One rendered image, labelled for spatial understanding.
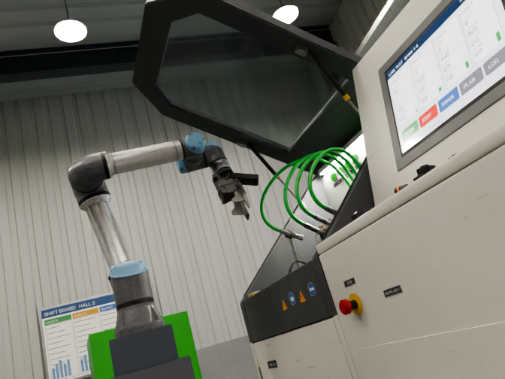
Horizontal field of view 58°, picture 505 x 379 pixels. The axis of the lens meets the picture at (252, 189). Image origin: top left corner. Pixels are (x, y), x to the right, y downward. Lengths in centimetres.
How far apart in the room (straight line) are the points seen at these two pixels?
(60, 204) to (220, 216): 282
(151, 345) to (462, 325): 85
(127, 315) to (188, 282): 668
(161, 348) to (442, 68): 107
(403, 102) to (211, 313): 699
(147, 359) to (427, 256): 83
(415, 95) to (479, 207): 55
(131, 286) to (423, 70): 104
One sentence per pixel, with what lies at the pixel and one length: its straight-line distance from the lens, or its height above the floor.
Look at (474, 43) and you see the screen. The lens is 120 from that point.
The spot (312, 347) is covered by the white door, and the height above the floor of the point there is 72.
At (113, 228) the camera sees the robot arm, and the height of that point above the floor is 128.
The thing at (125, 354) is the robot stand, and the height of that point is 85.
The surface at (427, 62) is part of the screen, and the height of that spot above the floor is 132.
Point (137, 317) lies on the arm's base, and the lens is 143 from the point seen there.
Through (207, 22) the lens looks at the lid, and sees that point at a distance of 169.
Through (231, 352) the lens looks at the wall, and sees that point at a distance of 805.
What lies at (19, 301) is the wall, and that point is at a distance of 834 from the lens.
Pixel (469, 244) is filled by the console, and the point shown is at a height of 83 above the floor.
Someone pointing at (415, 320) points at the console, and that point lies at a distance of 101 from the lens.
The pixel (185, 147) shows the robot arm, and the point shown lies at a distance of 166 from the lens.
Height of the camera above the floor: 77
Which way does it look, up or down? 19 degrees up
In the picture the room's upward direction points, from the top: 17 degrees counter-clockwise
